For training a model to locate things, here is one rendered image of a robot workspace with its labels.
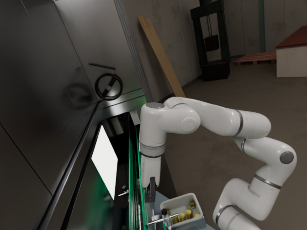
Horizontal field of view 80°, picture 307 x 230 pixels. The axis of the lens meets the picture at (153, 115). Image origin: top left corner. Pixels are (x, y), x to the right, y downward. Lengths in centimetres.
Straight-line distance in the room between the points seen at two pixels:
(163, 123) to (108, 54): 109
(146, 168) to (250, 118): 33
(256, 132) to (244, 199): 26
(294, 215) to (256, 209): 149
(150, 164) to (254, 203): 40
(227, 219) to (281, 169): 26
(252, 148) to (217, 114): 21
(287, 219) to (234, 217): 143
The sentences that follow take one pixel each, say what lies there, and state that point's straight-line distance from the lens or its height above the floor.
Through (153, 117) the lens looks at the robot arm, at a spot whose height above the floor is 160.
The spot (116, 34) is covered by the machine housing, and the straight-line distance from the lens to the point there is 147.
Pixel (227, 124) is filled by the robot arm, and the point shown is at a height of 149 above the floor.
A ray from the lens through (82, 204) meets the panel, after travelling 83.
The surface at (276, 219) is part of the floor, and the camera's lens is 219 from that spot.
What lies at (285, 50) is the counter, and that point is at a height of 60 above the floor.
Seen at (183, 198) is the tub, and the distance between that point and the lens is 126.
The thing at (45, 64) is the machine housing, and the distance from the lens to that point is 99.
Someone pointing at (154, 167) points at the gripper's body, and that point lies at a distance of 51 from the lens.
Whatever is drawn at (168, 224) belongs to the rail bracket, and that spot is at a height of 92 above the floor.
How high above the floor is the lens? 178
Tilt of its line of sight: 24 degrees down
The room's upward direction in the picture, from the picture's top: 18 degrees counter-clockwise
